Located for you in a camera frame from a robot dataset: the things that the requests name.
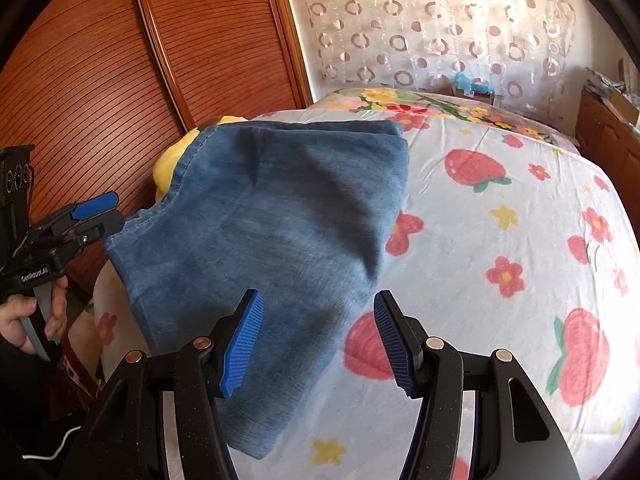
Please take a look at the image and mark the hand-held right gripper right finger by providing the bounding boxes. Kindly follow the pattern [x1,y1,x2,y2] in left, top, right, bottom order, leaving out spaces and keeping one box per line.
[373,289,581,480]

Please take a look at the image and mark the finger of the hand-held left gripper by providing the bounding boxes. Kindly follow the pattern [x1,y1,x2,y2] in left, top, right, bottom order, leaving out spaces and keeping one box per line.
[47,191,119,228]
[75,210,127,247]

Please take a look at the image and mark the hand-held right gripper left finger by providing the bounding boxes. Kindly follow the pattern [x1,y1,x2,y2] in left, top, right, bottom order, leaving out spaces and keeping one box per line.
[72,288,265,480]

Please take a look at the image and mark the blue denim pants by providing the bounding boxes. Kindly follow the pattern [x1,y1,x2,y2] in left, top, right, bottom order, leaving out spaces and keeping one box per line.
[105,120,412,461]

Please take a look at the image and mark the person's left hand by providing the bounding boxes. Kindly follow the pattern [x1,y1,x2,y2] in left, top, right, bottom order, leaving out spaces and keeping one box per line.
[0,276,69,357]

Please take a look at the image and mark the yellow plush toy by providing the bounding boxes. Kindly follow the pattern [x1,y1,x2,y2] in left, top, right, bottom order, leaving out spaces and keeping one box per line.
[151,114,247,202]

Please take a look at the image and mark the red patterned cloth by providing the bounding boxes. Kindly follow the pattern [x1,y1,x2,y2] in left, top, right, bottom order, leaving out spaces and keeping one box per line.
[59,342,103,398]

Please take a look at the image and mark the wooden slatted wardrobe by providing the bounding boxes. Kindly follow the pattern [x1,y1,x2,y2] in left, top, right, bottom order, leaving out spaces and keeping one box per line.
[0,0,314,311]

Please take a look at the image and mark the white strawberry print bed sheet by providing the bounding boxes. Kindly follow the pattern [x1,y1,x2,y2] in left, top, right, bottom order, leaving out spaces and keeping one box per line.
[92,109,640,480]

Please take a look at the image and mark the pink floral blanket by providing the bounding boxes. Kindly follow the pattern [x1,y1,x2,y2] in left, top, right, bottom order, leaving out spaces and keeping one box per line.
[320,86,582,150]

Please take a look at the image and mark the blue box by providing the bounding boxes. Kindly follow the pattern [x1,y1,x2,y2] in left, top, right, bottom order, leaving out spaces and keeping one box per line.
[451,71,497,102]

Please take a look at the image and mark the wooden dresser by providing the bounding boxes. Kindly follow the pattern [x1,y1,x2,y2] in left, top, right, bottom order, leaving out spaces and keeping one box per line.
[574,85,640,197]

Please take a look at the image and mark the sheer curtain with circles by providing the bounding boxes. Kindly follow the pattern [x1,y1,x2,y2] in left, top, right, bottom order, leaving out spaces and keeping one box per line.
[279,0,582,107]

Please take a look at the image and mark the cardboard box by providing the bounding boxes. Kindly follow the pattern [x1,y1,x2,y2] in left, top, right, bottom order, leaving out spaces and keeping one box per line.
[599,91,640,127]

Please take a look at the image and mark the white cable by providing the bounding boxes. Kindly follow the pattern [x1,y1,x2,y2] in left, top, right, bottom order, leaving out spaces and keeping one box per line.
[22,425,82,461]

